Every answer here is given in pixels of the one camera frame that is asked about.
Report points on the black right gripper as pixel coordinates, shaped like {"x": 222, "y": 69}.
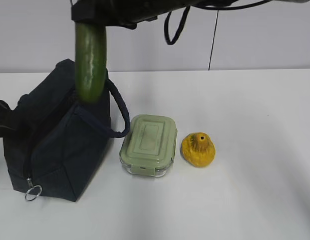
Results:
{"x": 113, "y": 13}

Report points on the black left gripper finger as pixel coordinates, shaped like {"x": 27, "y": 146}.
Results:
{"x": 5, "y": 111}

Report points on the green cucumber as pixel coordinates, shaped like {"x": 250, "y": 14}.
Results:
{"x": 90, "y": 61}

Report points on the dark blue insulated lunch bag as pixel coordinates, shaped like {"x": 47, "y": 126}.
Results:
{"x": 57, "y": 142}

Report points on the green lidded glass food container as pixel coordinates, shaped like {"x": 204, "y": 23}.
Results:
{"x": 149, "y": 147}

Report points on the yellow toy pumpkin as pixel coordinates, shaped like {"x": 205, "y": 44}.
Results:
{"x": 198, "y": 149}

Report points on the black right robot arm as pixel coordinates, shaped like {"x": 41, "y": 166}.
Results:
{"x": 167, "y": 6}

